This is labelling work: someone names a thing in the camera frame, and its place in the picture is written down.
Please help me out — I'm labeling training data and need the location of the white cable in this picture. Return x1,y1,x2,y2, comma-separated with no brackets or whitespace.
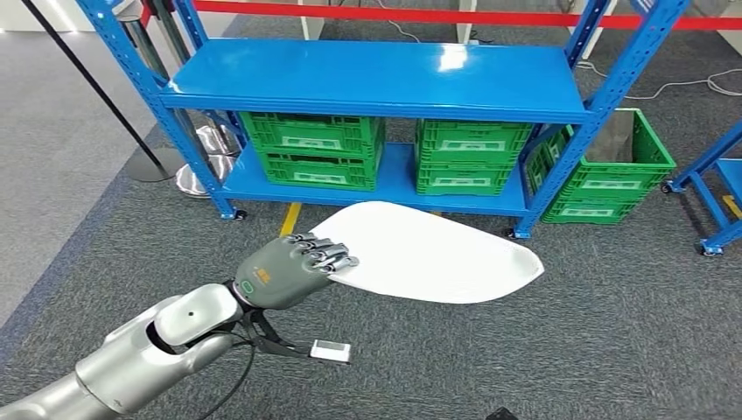
376,0,742,101

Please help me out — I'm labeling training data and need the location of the yellow floor tape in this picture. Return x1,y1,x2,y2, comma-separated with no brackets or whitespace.
279,201,304,238

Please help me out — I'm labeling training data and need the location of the chrome stanchion post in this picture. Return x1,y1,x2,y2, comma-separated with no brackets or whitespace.
151,0,245,158
113,0,239,200

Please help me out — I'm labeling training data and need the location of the white curved plastic panel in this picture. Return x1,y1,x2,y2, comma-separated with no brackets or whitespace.
310,200,546,305

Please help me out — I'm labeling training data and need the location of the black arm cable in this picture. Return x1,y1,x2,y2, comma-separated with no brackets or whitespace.
197,332,256,420

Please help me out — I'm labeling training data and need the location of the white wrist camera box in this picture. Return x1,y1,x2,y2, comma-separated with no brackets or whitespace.
310,339,353,365

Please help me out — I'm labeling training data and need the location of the black camera bracket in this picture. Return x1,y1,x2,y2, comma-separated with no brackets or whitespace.
240,310,317,358

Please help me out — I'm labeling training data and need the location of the small blue shelf rack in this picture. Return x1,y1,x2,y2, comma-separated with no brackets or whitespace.
661,118,742,258

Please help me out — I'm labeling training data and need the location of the black stanchion pole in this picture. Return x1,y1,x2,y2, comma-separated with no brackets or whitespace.
20,0,186,184

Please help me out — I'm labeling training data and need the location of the blue metal shelf rack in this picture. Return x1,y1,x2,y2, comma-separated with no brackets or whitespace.
75,0,694,240

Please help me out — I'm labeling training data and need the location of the red barrier belt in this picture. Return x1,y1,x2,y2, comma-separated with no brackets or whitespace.
138,0,742,32

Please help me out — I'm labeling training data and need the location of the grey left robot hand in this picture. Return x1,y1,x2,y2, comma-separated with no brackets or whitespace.
233,233,361,312

